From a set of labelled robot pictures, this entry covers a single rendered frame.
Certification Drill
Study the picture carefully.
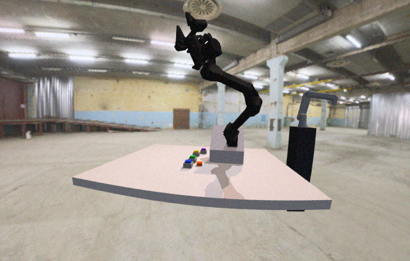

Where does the green button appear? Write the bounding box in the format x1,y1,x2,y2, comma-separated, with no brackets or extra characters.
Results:
188,155,197,163

